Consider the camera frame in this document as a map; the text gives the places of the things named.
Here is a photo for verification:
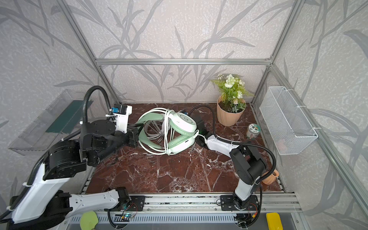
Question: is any small green white tin can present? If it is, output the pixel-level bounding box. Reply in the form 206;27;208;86
246;124;261;140

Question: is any mint green headphone cable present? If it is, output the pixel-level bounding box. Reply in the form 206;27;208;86
160;109;208;154

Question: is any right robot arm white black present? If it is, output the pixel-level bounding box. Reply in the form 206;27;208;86
188;104;277;211

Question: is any white over-ear headphones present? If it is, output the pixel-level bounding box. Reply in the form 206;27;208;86
144;121;163;141

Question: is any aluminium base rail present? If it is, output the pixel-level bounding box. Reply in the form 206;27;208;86
66;192;302;225

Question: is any white wire mesh basket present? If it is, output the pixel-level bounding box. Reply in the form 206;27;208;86
260;86;318;155

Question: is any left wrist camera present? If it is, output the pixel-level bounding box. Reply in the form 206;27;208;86
108;104;133;134

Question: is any small terracotta vase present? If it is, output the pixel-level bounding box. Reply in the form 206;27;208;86
262;170;279;185

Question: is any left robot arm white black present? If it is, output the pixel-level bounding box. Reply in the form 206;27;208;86
1;85;140;230

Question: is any yellow object at front edge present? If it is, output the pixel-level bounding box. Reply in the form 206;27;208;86
266;212;284;230

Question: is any clear plastic wall shelf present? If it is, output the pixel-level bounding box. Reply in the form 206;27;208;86
9;90;84;156

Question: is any light green object front left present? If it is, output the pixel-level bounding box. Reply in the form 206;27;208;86
80;211;99;230

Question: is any potted plant beige pot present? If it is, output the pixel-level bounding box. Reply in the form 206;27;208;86
210;74;254;127

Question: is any mint green over-ear headphones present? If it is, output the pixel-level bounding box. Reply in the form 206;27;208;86
135;107;199;155

